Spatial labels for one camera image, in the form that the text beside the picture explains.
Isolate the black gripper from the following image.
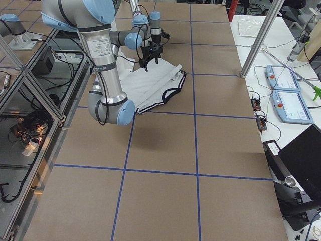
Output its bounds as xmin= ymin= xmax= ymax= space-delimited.
xmin=140 ymin=42 xmax=163 ymax=72
xmin=151 ymin=34 xmax=170 ymax=46

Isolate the grey cartoon print t-shirt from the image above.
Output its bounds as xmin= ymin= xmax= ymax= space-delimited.
xmin=120 ymin=58 xmax=186 ymax=114

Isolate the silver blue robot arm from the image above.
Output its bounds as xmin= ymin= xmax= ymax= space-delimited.
xmin=42 ymin=1 xmax=163 ymax=125
xmin=124 ymin=1 xmax=170 ymax=69

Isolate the red cylinder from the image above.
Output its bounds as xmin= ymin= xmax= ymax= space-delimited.
xmin=228 ymin=0 xmax=239 ymax=22

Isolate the clear plastic bag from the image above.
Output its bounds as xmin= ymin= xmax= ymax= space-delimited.
xmin=237 ymin=18 xmax=262 ymax=38

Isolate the black power adapter box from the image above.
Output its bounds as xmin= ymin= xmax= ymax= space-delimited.
xmin=31 ymin=48 xmax=55 ymax=75

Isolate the orange circuit board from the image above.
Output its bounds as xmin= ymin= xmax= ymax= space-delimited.
xmin=250 ymin=98 xmax=262 ymax=111
xmin=256 ymin=115 xmax=267 ymax=132

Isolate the upper blue teach pendant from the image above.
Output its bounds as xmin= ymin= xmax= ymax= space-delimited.
xmin=265 ymin=65 xmax=301 ymax=92

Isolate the blue teach pendant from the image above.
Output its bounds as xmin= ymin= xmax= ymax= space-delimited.
xmin=272 ymin=90 xmax=314 ymax=125
xmin=265 ymin=65 xmax=301 ymax=92

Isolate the lower blue teach pendant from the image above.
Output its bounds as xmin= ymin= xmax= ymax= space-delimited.
xmin=272 ymin=90 xmax=314 ymax=125

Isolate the black laptop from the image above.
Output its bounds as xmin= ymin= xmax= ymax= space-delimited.
xmin=263 ymin=124 xmax=320 ymax=200

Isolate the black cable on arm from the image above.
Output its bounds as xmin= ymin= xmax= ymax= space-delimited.
xmin=96 ymin=70 xmax=111 ymax=126

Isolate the aluminium frame post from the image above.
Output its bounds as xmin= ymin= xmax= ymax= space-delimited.
xmin=240 ymin=0 xmax=284 ymax=78

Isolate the aluminium frame base rack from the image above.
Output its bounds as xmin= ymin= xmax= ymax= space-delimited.
xmin=1 ymin=30 xmax=89 ymax=240

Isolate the cable bundle under rack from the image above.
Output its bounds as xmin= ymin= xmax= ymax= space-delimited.
xmin=6 ymin=110 xmax=55 ymax=156

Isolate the green handled reacher grabber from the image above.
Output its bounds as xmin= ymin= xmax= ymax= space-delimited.
xmin=259 ymin=47 xmax=321 ymax=101

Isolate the black camera stand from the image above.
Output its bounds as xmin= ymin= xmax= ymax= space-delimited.
xmin=273 ymin=182 xmax=320 ymax=231

